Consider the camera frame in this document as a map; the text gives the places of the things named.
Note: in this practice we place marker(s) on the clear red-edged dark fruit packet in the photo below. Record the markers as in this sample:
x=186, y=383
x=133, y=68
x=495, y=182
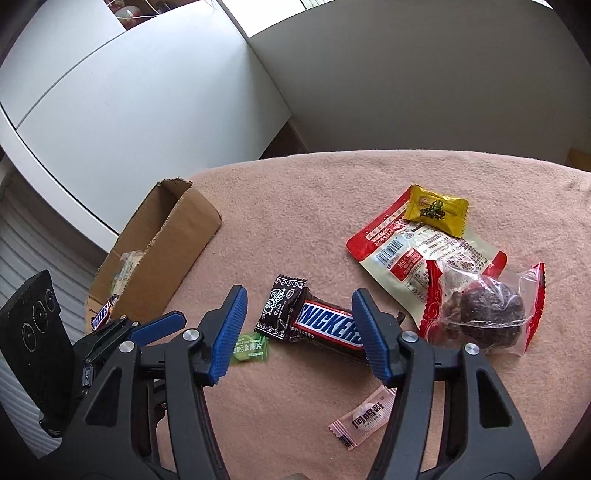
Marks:
x=480, y=309

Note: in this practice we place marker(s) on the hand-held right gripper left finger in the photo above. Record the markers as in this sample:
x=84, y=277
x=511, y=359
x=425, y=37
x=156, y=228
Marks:
x=228, y=337

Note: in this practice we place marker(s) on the clear cracker packet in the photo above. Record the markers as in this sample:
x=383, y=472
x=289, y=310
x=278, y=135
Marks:
x=127, y=267

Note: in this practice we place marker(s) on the red white snack pouch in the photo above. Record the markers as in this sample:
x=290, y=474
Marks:
x=397, y=251

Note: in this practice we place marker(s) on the pink white candy wrapper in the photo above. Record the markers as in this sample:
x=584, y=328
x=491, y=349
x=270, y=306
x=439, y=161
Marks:
x=362, y=417

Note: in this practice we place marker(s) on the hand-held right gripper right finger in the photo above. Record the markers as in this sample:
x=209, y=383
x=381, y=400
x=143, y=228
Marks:
x=374, y=341

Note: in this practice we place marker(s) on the small black snack packet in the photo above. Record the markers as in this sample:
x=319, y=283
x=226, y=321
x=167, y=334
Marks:
x=279, y=309

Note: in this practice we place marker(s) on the brown cardboard box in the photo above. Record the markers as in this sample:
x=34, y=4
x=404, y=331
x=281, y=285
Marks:
x=184, y=240

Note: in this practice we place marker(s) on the yellow candy packet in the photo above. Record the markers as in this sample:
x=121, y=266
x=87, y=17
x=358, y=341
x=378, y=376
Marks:
x=434, y=210

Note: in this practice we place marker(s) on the large brown chocolate bar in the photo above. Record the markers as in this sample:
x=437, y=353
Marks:
x=328, y=325

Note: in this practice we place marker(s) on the small brown chocolate bar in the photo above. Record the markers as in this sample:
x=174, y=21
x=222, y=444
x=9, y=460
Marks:
x=101, y=316

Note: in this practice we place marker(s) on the white ribbed panel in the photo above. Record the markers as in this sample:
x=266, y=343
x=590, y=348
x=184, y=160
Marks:
x=27, y=240

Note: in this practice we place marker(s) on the green candy packet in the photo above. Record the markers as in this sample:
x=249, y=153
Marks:
x=251, y=348

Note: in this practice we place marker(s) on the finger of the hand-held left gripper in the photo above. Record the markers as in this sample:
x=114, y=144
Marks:
x=157, y=327
x=108, y=337

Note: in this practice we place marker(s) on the white cabinet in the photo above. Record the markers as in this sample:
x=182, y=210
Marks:
x=138, y=115

